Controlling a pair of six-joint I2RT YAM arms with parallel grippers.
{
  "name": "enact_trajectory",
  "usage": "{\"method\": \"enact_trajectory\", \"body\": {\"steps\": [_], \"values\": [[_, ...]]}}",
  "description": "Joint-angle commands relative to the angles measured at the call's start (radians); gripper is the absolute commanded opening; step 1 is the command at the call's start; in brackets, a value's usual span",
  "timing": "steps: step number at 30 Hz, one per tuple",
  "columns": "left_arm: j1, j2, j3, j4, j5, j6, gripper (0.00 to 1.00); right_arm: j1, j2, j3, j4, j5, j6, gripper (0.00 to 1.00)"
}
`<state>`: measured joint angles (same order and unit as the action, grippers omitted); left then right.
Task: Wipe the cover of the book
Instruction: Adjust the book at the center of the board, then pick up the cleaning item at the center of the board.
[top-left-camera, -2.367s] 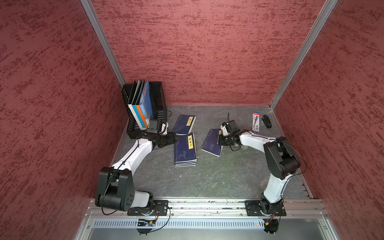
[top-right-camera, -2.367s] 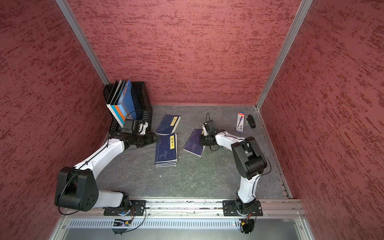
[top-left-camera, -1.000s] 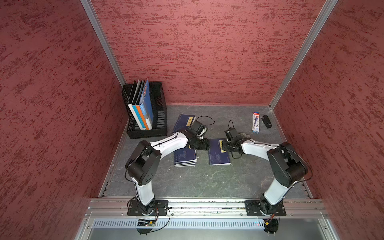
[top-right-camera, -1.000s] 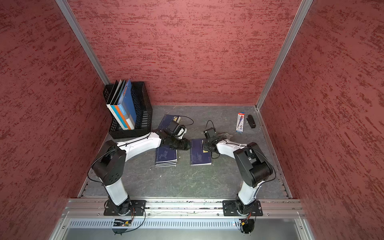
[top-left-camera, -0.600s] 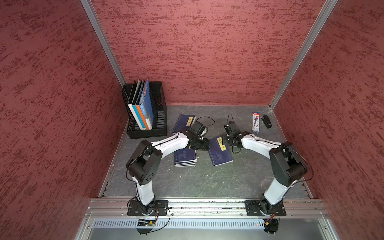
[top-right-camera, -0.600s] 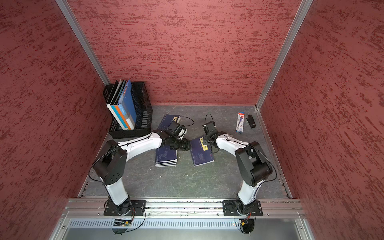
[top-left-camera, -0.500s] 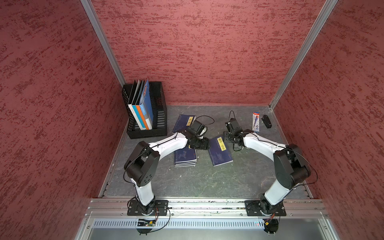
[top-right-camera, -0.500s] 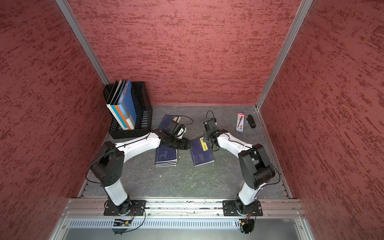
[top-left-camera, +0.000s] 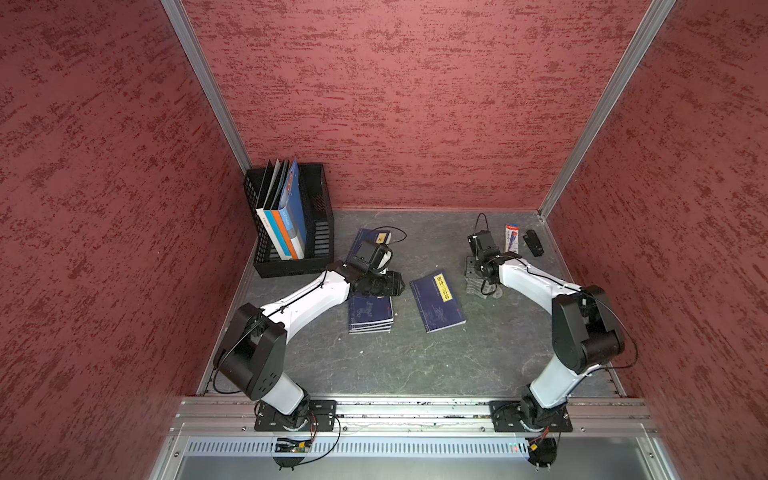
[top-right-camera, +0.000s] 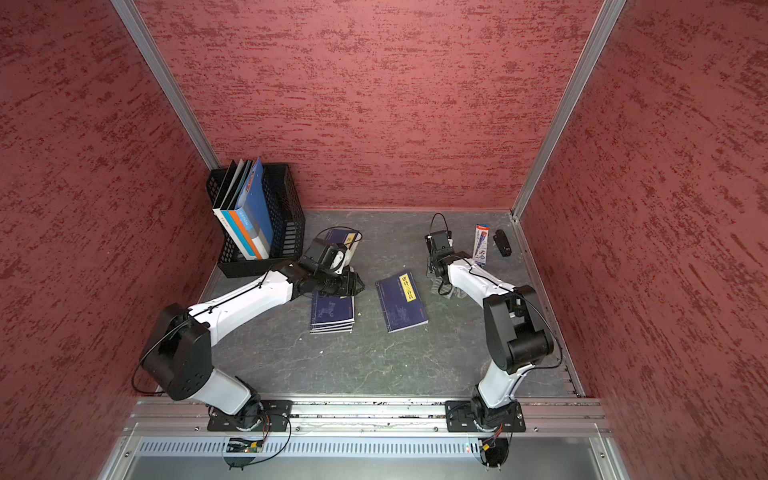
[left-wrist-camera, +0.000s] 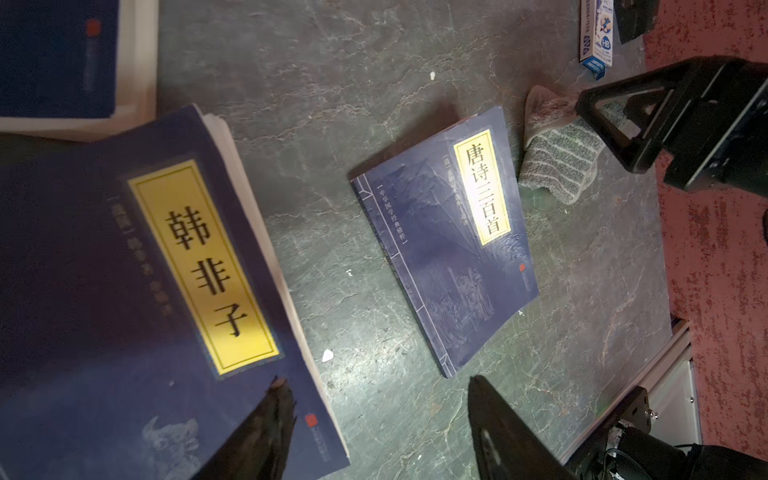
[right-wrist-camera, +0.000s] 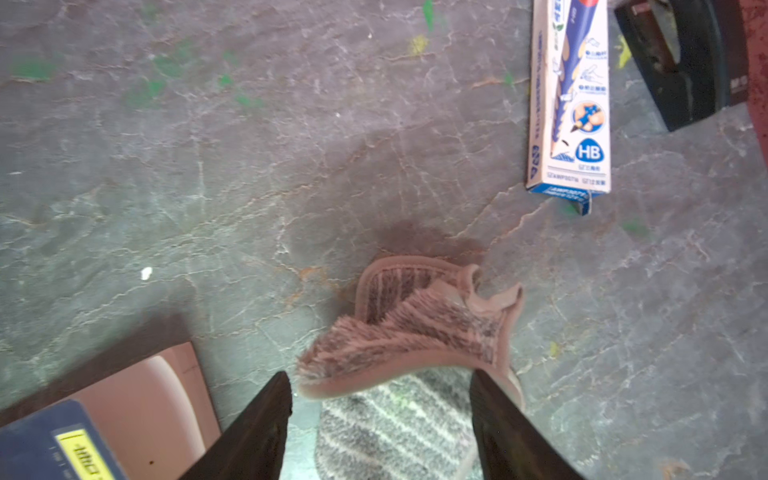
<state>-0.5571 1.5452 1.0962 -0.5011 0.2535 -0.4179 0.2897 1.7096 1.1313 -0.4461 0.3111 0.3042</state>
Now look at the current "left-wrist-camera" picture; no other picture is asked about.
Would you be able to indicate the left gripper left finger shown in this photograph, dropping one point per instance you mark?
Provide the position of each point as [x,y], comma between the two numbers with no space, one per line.
[259,447]

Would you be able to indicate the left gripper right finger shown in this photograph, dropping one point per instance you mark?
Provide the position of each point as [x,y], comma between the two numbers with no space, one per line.
[505,448]

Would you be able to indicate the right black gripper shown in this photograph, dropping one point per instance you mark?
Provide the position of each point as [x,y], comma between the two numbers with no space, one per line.
[717,135]

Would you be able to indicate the grey fluffy cleaning cloth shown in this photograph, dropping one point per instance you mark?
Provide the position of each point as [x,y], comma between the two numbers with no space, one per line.
[561,152]

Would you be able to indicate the purple book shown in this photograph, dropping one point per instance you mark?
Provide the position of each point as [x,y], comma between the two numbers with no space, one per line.
[143,311]
[447,213]

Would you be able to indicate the blue book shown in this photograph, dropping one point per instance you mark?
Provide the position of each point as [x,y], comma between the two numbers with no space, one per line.
[78,70]

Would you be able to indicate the small black device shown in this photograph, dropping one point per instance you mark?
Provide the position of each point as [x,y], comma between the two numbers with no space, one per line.
[635,18]

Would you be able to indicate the white blue pen box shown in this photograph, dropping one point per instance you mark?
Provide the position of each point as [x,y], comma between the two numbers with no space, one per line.
[596,36]

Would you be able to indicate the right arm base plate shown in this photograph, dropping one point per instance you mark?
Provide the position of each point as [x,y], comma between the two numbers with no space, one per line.
[588,460]

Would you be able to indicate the aluminium rail frame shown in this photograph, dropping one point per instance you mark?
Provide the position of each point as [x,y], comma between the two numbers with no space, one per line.
[669,380]

